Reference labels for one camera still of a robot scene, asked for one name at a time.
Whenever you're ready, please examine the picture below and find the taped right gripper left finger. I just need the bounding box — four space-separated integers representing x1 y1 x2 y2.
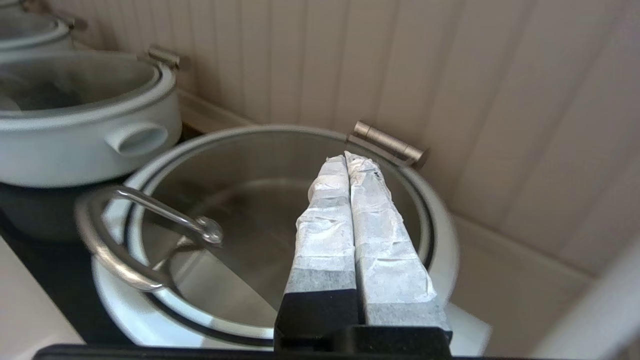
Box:
274 155 361 351

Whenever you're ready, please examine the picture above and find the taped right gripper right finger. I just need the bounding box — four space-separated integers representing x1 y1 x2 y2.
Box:
345 151 453 343

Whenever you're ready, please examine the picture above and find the glass lid white rim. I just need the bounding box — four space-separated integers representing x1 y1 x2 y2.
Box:
75 124 459 349
0 49 177 132

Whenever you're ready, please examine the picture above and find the white pot steel interior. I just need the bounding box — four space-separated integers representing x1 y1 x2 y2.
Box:
92 260 494 358
0 80 184 189
0 30 76 53

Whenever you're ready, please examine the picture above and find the white pot far corner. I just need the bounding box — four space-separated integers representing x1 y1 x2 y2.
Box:
0 7 72 51

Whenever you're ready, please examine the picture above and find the white round pole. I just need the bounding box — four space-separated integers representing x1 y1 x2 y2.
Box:
527 235 640 360

